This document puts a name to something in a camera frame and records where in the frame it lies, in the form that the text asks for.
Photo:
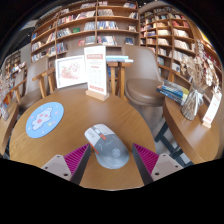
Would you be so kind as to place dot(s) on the grey and white computer mouse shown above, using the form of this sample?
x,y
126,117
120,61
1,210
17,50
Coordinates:
x,y
110,146

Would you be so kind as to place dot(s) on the white framed floral picture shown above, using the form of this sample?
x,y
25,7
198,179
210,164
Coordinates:
x,y
70,71

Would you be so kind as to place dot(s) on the light blue book stack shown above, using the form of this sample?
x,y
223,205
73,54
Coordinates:
x,y
119,59

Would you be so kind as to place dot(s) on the tall wooden bookshelf unit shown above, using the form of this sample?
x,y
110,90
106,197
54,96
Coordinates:
x,y
166,33

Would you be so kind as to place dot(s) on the small distant wooden bookshelf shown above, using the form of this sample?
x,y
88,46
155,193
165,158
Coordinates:
x,y
13,63

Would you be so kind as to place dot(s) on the brown padded wooden armchair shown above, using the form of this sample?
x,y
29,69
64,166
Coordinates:
x,y
143,90
33,96
122,78

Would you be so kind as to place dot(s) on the white sign on wooden base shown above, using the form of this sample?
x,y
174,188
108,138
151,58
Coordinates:
x,y
96,70
212,110

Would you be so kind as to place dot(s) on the round light blue mouse pad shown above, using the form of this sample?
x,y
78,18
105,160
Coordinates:
x,y
43,120

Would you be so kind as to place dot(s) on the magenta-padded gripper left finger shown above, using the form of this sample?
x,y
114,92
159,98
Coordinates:
x,y
76,159

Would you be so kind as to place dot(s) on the stack of blue books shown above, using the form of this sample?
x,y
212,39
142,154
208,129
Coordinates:
x,y
173,91

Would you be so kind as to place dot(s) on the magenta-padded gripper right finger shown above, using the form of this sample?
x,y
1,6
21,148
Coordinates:
x,y
147,159

